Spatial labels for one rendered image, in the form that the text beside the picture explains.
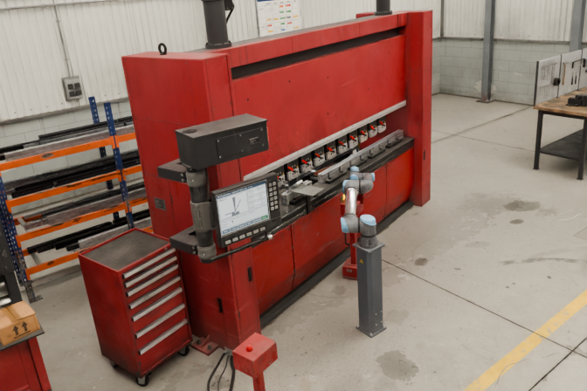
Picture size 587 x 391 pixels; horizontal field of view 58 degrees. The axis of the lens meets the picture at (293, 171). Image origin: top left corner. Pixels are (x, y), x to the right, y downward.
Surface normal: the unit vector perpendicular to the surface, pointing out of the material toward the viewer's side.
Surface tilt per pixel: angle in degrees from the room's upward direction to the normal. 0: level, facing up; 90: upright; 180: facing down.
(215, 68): 90
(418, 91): 90
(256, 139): 90
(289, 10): 90
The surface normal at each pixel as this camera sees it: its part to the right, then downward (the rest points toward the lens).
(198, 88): -0.61, 0.31
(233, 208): 0.59, 0.23
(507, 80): -0.79, 0.26
